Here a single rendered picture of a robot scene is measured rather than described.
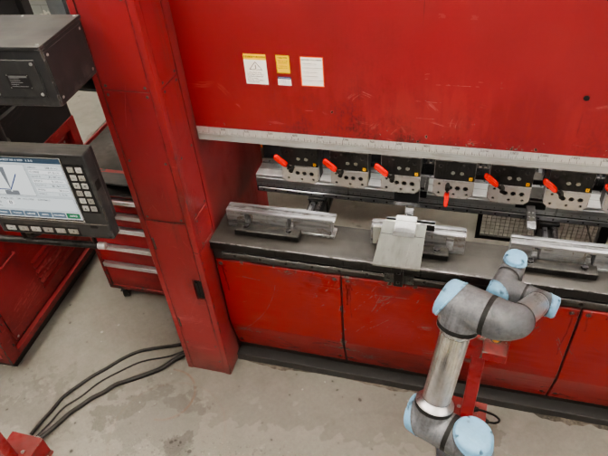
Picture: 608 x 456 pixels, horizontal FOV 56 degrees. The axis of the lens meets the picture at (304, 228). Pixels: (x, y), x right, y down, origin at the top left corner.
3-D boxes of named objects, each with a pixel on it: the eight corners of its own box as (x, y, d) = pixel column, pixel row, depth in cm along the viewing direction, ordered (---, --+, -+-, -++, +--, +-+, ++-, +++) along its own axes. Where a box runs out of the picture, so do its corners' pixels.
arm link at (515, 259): (499, 259, 190) (509, 242, 194) (495, 280, 197) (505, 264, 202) (522, 269, 186) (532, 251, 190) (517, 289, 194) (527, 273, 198)
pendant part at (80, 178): (3, 232, 211) (-43, 150, 188) (20, 212, 220) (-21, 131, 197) (114, 240, 203) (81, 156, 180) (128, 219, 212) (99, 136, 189)
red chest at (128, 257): (115, 302, 351) (58, 168, 287) (151, 248, 388) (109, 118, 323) (188, 315, 339) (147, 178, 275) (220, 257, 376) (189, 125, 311)
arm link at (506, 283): (518, 299, 180) (531, 276, 185) (484, 284, 185) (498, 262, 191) (515, 313, 185) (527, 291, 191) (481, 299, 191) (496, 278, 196)
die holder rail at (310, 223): (228, 225, 263) (225, 209, 256) (232, 217, 267) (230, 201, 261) (334, 238, 250) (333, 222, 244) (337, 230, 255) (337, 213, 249)
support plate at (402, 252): (372, 265, 220) (372, 263, 219) (383, 222, 239) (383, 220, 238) (419, 271, 215) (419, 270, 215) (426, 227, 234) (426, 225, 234)
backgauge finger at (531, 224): (515, 230, 230) (517, 221, 227) (514, 192, 249) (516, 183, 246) (546, 233, 227) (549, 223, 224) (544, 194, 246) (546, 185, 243)
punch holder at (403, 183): (380, 190, 225) (381, 155, 214) (384, 178, 231) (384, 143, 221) (418, 194, 221) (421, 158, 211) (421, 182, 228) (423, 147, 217)
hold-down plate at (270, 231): (234, 234, 257) (233, 229, 255) (239, 226, 261) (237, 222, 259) (298, 242, 250) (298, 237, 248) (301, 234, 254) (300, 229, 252)
